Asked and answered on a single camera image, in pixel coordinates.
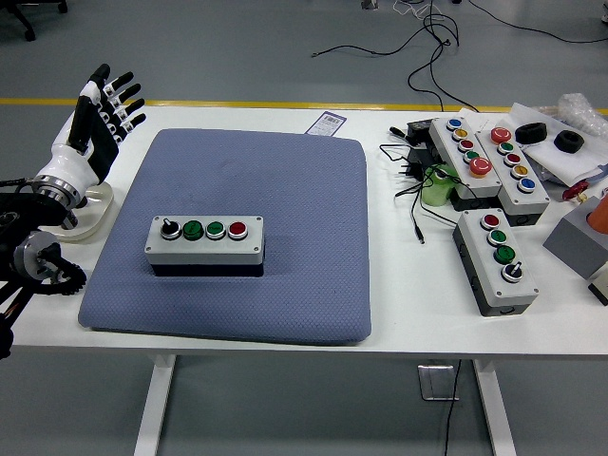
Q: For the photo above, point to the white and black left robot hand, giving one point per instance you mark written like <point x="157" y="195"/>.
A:
<point x="90" y="142"/>

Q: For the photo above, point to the grey four-button control box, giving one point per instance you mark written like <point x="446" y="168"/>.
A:
<point x="475" y="247"/>
<point x="204" y="250"/>

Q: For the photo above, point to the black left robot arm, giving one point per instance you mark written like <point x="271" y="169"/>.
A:
<point x="19" y="209"/>

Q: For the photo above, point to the grey five-button control box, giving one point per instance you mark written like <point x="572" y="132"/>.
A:
<point x="444" y="138"/>
<point x="510" y="190"/>

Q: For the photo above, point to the red mushroom button part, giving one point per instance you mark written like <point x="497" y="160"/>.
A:
<point x="575" y="191"/>

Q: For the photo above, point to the brown and silver cylinder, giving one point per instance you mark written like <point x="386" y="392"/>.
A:
<point x="71" y="221"/>

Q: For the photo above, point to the black office chair base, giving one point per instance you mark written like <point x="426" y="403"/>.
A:
<point x="28" y="12"/>

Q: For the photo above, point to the blue-grey padded mat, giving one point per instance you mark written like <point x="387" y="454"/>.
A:
<point x="294" y="261"/>

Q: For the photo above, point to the purple and white label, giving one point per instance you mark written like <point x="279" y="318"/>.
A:
<point x="328" y="122"/>

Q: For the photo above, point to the white table leg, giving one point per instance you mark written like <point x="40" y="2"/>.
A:
<point x="154" y="408"/>
<point x="496" y="408"/>

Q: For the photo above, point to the black power adapter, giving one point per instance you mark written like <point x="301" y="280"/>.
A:
<point x="420" y="130"/>

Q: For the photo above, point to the black plug charger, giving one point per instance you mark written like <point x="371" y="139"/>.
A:
<point x="423" y="159"/>

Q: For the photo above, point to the green tape roll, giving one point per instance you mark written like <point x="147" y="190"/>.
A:
<point x="434" y="192"/>

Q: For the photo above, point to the clear bubble wrap bag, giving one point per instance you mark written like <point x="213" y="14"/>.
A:
<point x="577" y="111"/>

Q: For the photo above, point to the grey block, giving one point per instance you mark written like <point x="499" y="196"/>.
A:
<point x="570" y="242"/>

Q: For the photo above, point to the orange cylinder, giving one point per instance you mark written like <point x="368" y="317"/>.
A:
<point x="601" y="216"/>

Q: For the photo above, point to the beige and black box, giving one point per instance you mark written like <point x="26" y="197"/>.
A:
<point x="601" y="285"/>

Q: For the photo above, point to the metal bracket under table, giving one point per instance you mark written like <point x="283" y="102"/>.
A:
<point x="427" y="385"/>

